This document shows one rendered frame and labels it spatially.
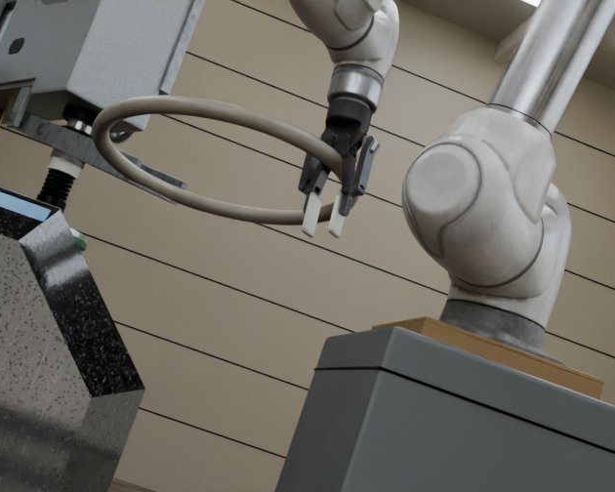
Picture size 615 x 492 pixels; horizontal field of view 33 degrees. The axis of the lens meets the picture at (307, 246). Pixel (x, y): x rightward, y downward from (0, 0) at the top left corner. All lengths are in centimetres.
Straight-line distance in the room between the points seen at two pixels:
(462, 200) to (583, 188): 692
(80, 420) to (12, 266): 28
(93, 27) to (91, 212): 499
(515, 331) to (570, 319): 653
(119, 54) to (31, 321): 83
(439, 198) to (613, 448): 41
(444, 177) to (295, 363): 607
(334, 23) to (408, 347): 59
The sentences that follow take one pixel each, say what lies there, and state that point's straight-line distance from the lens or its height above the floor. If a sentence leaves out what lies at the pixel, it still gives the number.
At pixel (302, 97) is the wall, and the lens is 763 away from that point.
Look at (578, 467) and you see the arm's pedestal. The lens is 142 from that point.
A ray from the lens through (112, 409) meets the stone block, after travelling 180.
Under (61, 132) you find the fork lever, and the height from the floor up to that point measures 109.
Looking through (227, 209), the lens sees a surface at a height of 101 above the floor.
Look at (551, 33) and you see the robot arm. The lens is 145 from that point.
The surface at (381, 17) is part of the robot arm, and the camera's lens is 178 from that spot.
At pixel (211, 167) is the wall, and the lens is 741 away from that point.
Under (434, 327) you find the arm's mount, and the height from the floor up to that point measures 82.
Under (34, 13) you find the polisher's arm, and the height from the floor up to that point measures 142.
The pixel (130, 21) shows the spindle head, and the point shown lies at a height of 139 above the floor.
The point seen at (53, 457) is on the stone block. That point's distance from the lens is 177.
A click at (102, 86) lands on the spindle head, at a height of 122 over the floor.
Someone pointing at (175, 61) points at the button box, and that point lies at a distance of 245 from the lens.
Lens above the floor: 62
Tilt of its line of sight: 10 degrees up
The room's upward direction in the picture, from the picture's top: 19 degrees clockwise
